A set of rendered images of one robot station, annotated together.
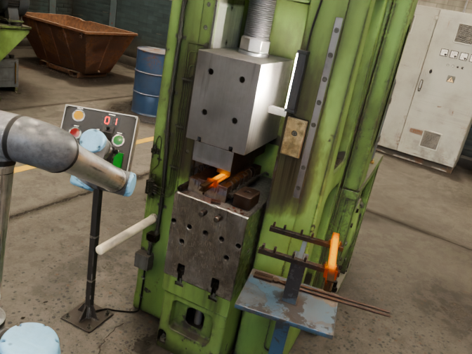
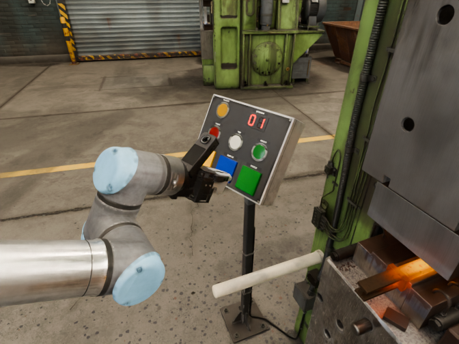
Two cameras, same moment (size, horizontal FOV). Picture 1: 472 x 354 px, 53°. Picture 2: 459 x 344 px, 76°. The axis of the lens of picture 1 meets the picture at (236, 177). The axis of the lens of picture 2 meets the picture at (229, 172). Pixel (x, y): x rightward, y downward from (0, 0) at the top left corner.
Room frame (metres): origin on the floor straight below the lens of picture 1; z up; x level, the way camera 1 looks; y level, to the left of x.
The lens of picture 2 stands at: (1.47, 0.04, 1.52)
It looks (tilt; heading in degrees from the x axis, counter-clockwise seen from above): 32 degrees down; 48
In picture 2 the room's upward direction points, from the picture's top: straight up
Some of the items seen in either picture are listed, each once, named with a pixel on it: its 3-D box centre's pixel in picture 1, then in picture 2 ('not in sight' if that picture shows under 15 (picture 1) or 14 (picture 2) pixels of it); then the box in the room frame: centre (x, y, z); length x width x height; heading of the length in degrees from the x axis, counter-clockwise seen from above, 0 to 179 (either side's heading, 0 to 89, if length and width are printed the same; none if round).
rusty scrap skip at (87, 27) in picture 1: (74, 46); (363, 46); (8.54, 3.27, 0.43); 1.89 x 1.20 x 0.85; 62
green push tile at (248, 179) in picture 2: (114, 160); (248, 180); (2.04, 0.57, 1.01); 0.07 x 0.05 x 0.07; 94
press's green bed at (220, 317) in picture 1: (214, 298); not in sight; (2.22, -0.01, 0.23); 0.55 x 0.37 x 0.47; 159
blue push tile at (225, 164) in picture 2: not in sight; (225, 168); (2.03, 0.67, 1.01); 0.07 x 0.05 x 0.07; 94
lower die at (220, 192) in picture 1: (226, 176); (451, 252); (2.23, 0.05, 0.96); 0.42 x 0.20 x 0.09; 159
